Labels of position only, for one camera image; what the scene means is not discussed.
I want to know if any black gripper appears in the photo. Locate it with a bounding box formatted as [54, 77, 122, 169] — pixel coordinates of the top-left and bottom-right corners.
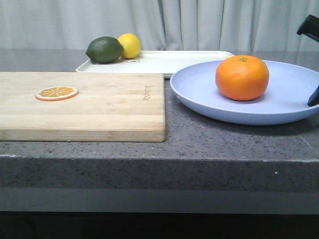
[297, 14, 319, 107]

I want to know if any light blue plate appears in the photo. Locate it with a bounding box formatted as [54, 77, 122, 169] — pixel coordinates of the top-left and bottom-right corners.
[170, 61, 319, 125]

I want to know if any orange fruit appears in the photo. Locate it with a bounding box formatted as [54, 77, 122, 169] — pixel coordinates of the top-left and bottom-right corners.
[215, 55, 270, 101]

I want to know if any white rectangular tray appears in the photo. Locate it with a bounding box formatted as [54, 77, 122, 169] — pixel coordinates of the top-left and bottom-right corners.
[76, 51, 233, 78]

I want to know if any grey curtain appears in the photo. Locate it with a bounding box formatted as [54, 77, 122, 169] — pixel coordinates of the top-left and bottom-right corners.
[0, 0, 319, 52]

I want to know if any yellow lemon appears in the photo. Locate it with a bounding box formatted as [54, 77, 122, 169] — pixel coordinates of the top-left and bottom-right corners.
[118, 33, 141, 59]

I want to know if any wooden cutting board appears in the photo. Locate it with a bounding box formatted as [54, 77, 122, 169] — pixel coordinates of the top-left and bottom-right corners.
[0, 72, 165, 142]

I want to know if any green lime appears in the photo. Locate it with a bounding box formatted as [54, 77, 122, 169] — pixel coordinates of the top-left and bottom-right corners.
[86, 36, 123, 64]

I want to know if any orange slice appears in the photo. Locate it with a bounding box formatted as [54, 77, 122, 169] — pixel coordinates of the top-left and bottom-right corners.
[35, 86, 79, 102]

